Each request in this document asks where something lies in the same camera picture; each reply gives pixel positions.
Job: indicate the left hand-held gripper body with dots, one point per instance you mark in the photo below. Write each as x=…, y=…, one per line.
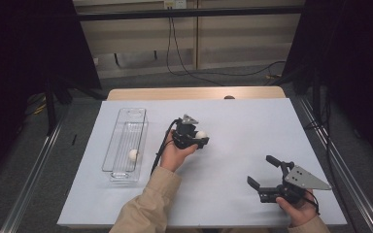
x=184, y=134

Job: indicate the white egg with dark mark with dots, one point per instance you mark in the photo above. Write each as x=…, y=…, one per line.
x=133, y=154

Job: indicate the dark curtain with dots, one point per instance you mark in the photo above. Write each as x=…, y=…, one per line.
x=19, y=64
x=353, y=64

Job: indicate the white table cover sheet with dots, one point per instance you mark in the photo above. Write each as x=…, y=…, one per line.
x=226, y=168

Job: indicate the small dark table knob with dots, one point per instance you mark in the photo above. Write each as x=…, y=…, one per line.
x=229, y=97

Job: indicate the metal floor rail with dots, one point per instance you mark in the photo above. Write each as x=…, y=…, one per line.
x=32, y=181
x=343, y=168

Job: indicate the black metal stand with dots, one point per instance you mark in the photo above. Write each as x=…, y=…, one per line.
x=317, y=97
x=50, y=106

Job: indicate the person's left hand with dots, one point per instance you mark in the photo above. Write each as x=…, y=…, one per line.
x=175, y=157

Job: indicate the white wall socket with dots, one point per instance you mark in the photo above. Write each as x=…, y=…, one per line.
x=175, y=4

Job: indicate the plain white egg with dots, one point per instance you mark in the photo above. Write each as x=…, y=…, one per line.
x=201, y=134

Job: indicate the black horizontal metal bar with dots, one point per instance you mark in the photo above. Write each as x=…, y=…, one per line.
x=187, y=13

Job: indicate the person's right hand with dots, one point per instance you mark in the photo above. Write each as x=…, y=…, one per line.
x=299, y=210

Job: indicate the clear plastic container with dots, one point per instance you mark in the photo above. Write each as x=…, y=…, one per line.
x=123, y=136

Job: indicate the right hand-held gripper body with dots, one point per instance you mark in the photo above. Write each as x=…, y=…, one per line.
x=301, y=179

